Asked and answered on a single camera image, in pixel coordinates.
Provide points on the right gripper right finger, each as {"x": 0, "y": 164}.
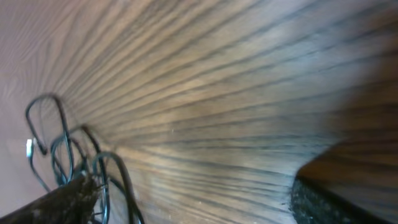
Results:
{"x": 312, "y": 204}

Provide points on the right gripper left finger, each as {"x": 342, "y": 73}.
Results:
{"x": 68, "y": 204}

